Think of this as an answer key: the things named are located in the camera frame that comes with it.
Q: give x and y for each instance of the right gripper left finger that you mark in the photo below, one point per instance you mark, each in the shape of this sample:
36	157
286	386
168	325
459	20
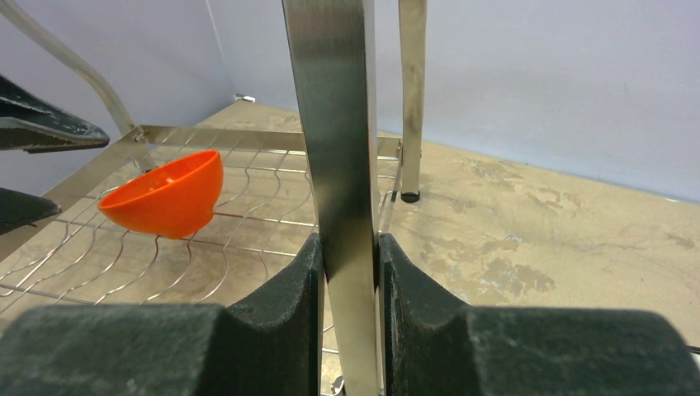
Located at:
268	343

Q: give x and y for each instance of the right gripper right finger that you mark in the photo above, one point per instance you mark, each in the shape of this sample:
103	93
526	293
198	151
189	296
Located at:
437	344

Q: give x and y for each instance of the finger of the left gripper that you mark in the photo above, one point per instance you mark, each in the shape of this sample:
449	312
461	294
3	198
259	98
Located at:
19	209
35	126

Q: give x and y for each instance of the red-orange bowl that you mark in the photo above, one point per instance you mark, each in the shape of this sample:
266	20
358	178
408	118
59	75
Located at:
173	201

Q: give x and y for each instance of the metal two-tier dish rack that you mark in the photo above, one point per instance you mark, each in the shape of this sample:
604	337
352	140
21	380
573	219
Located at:
332	62

